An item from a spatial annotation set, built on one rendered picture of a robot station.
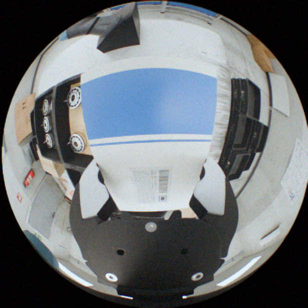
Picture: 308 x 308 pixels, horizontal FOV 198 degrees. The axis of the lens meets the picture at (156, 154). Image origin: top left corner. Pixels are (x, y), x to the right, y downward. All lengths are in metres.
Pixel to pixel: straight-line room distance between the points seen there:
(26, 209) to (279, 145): 6.16
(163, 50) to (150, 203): 0.62
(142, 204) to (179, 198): 0.05
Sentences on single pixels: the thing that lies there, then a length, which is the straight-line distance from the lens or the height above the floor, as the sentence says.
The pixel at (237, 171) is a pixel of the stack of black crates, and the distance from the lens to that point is 1.53.
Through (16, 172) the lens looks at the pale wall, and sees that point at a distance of 3.18.
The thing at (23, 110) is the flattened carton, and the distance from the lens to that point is 3.16.
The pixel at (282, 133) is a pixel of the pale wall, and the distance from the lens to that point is 2.91.
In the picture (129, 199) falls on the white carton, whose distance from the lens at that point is 0.15.
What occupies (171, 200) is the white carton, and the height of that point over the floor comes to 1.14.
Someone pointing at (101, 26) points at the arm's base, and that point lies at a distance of 0.49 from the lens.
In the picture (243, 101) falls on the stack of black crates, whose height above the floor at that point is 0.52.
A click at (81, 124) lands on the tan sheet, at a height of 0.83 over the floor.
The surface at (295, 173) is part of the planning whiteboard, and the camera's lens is 2.87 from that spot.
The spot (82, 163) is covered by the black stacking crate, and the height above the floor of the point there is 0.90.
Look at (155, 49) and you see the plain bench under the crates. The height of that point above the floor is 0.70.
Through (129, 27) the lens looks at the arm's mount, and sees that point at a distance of 0.47.
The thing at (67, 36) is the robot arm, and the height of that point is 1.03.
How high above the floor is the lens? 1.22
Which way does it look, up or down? 58 degrees down
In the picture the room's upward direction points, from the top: 175 degrees clockwise
